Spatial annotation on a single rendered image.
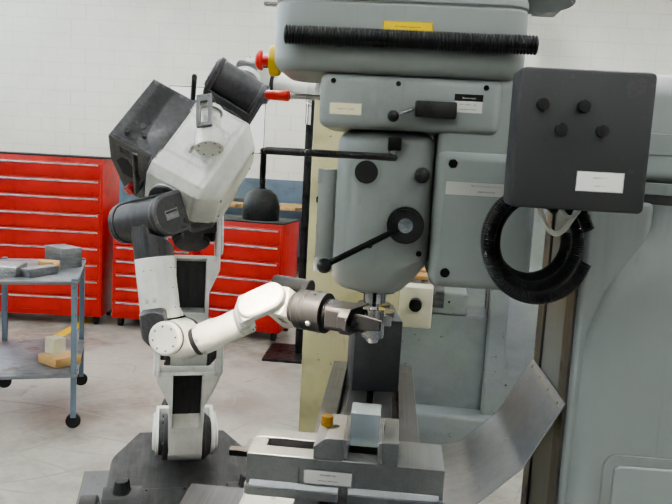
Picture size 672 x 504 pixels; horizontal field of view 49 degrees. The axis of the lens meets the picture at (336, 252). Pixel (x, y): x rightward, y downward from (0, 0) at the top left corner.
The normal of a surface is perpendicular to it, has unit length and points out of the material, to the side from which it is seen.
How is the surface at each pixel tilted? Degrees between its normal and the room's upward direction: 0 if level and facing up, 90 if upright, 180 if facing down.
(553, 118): 90
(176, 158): 58
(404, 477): 90
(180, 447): 103
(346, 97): 90
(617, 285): 70
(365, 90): 90
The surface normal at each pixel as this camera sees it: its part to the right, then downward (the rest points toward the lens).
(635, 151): -0.07, 0.12
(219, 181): 0.77, 0.04
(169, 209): 0.87, -0.13
